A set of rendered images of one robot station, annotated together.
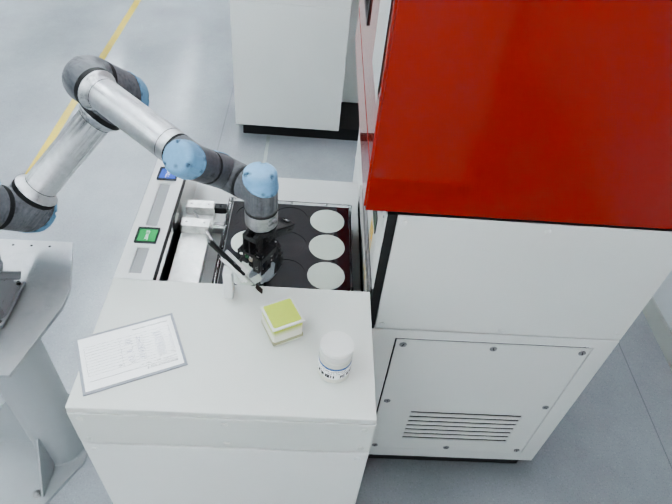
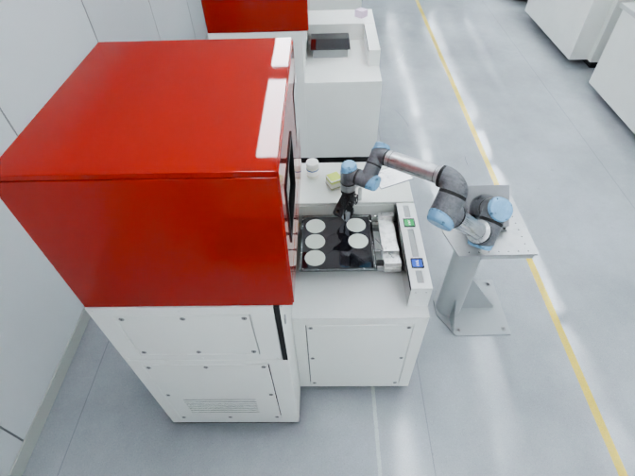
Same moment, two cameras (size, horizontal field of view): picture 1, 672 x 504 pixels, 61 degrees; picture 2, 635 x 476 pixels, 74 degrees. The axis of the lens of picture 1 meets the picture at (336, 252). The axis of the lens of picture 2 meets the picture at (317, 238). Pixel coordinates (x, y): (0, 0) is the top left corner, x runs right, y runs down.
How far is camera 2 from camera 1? 258 cm
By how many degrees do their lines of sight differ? 87
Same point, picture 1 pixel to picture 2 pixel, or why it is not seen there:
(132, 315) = (397, 188)
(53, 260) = (461, 245)
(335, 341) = (313, 161)
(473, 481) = not seen: hidden behind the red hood
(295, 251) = (332, 237)
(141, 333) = (389, 181)
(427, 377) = not seen: hidden behind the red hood
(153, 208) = (414, 240)
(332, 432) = not seen: hidden behind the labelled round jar
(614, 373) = (111, 366)
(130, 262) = (410, 210)
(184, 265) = (388, 230)
